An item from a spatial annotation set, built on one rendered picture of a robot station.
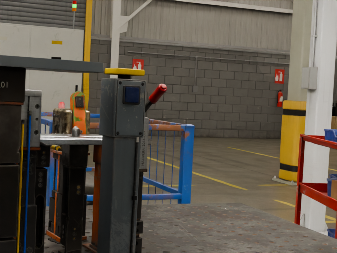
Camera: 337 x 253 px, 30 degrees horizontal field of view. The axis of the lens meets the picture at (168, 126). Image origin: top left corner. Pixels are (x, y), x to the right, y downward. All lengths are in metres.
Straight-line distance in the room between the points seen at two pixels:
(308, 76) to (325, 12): 0.54
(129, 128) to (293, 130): 7.30
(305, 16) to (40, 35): 3.76
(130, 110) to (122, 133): 0.05
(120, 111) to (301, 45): 7.39
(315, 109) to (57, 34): 5.10
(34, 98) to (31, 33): 8.11
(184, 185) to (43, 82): 6.11
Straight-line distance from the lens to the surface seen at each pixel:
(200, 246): 1.77
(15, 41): 9.36
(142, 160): 1.42
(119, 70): 1.20
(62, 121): 1.72
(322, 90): 5.32
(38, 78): 9.39
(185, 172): 3.49
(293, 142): 8.46
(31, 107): 1.30
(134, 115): 1.22
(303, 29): 8.53
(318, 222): 5.44
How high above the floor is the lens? 1.12
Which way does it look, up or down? 3 degrees down
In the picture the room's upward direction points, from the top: 3 degrees clockwise
